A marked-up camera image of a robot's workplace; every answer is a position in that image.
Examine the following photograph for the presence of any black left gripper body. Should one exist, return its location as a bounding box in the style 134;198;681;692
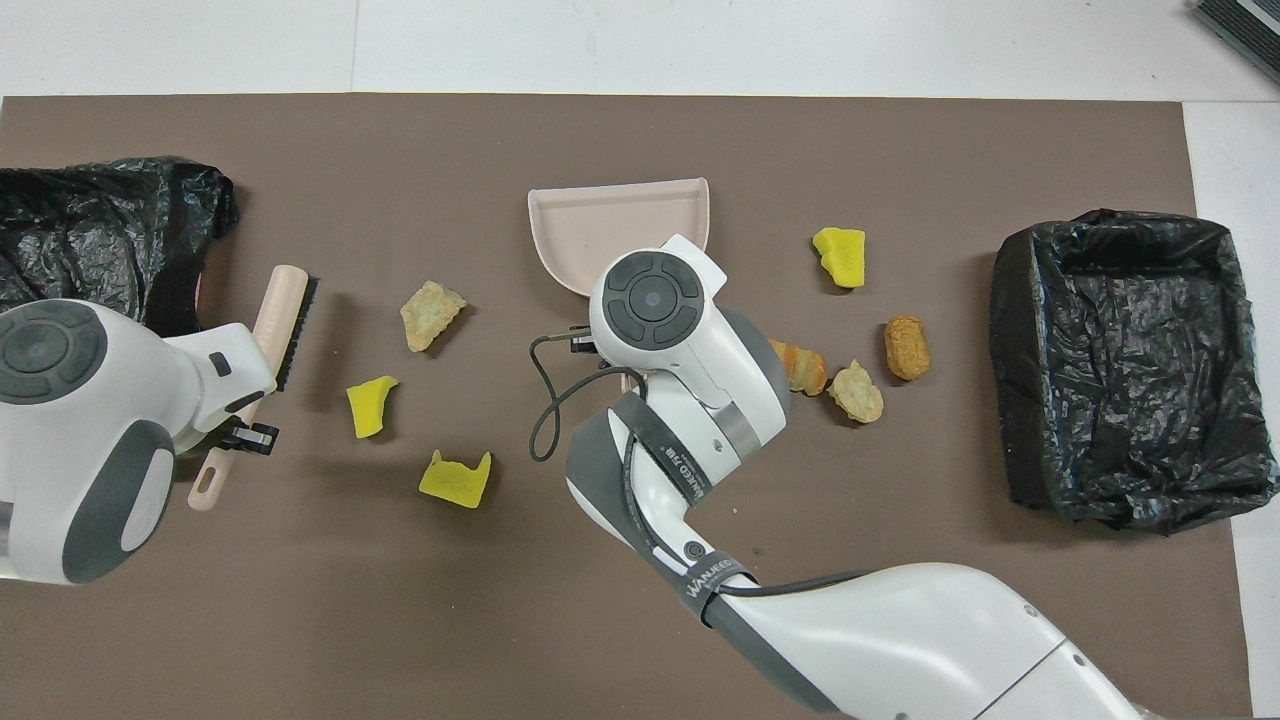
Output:
218;392;281;457

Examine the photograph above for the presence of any small curved yellow sponge piece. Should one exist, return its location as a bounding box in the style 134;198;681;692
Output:
346;375;400;440

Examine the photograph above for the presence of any beige hand brush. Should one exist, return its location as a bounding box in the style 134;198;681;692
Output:
188;264;319;513

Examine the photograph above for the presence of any yellow notched sponge piece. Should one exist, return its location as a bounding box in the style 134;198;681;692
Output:
417;449;493;510

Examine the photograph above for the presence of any tan bread chunk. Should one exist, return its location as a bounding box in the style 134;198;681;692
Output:
400;280;468;353

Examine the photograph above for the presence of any beige plastic dustpan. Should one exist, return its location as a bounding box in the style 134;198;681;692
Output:
527;177;712;301

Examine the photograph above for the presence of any orange striped bread piece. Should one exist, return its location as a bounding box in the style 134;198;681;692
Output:
770;340;829;397

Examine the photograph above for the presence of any pale lumpy bread chunk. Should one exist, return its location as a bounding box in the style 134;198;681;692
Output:
827;360;885;425

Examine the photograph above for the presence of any brown fried nugget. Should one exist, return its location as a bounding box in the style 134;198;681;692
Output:
884;315;931;382

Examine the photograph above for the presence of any black bag lined bin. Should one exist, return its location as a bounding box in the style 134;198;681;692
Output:
990;208;1280;538
0;156;241;341

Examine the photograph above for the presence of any brown table mat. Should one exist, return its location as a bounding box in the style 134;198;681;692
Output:
0;94;1256;720

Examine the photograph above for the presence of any yellow wedge sponge piece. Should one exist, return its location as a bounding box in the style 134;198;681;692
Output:
812;227;867;289

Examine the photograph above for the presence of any dark grey ribbed panel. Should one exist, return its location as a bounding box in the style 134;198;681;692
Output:
1190;0;1280;86

